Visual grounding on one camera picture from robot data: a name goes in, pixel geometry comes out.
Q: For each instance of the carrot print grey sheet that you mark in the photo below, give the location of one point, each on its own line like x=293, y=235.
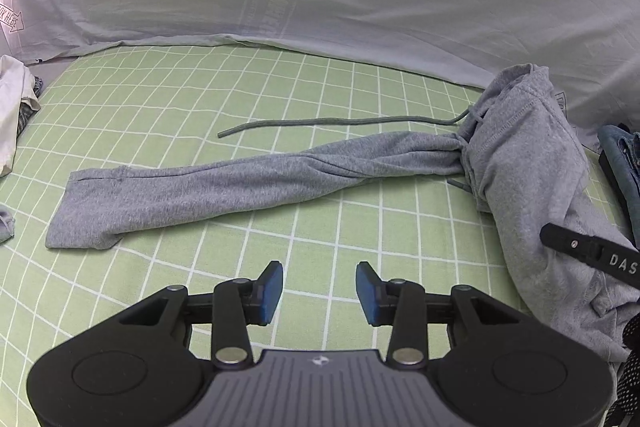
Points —
x=350, y=7

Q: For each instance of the grey striped cloth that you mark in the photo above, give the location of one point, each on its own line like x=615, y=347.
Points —
x=27, y=117

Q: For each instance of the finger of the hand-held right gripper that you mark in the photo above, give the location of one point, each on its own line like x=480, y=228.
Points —
x=567, y=241

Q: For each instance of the green checked bed sheet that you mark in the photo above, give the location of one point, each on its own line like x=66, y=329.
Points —
x=300, y=82

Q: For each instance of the white shirt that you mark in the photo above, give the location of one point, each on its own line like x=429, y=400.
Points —
x=12, y=107

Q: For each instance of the grey hoodie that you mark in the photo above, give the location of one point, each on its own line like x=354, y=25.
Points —
x=200, y=187

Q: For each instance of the blue jeans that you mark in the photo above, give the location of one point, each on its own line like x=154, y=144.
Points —
x=622, y=162

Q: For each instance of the crumpled grey garment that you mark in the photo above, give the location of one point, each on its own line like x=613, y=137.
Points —
x=5, y=224

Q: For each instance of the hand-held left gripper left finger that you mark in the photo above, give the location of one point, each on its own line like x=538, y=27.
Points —
x=267, y=292

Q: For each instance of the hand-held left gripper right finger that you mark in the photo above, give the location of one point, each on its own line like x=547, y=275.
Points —
x=369, y=292

